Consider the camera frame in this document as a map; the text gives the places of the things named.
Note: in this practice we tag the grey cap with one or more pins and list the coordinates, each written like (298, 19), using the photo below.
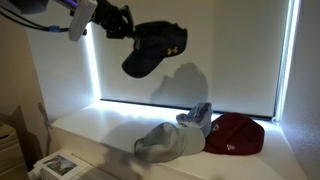
(170, 143)

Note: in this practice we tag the white window roller blind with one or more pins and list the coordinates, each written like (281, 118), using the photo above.
(200, 50)

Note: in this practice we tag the light blue cap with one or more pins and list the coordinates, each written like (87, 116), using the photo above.
(198, 116)

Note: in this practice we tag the dark blue cap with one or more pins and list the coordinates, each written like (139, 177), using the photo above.
(153, 50)

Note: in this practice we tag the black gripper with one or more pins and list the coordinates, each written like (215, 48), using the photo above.
(108, 15)

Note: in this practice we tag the brown cardboard box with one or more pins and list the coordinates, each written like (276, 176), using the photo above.
(10, 153)

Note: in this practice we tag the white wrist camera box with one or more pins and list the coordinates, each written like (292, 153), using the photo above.
(81, 20)

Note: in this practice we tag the maroon cap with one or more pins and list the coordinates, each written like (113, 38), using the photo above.
(236, 135)

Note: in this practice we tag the white framed picture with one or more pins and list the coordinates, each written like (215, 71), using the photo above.
(60, 165)

